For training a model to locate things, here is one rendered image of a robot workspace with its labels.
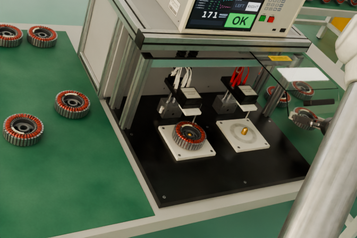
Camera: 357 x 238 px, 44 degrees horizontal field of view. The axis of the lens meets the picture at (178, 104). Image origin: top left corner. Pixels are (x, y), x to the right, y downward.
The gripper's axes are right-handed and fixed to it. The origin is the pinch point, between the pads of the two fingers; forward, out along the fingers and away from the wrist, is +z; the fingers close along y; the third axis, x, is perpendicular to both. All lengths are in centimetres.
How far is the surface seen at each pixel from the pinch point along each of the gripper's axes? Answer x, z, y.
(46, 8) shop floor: 26, 208, -110
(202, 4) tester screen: 30, -29, -61
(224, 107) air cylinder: -1.5, -1.9, -35.9
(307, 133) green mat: -5.9, 0.8, 3.4
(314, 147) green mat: -10.2, -6.7, 3.1
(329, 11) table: 66, 126, 80
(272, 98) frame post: 5.4, 0.1, -16.1
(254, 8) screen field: 33, -24, -42
